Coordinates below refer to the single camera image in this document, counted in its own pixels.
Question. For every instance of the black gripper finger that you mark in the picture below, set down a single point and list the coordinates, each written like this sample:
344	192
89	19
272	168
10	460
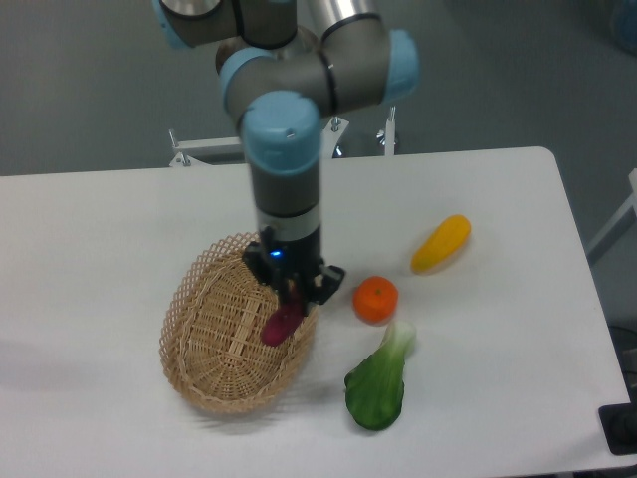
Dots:
268	271
317	287

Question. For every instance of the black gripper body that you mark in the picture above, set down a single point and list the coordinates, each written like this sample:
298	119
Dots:
296	256

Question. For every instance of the purple sweet potato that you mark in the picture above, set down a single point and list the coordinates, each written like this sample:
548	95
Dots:
283	322

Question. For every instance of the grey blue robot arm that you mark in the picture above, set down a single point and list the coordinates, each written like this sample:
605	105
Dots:
277	89

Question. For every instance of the woven wicker basket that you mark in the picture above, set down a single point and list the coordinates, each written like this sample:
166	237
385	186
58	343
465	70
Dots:
210	345

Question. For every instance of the orange tangerine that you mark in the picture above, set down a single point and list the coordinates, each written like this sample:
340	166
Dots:
375	300

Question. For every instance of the green bok choy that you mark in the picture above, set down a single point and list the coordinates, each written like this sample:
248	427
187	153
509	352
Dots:
374	390

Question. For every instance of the yellow squash toy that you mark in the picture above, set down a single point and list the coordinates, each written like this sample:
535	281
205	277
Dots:
447	239

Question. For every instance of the black box at table edge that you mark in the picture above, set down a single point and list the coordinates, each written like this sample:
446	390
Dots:
619	427

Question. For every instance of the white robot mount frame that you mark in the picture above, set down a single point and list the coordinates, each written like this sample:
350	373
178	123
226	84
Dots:
229	150

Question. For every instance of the white frame at right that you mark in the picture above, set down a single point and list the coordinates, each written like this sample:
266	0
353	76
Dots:
615	227

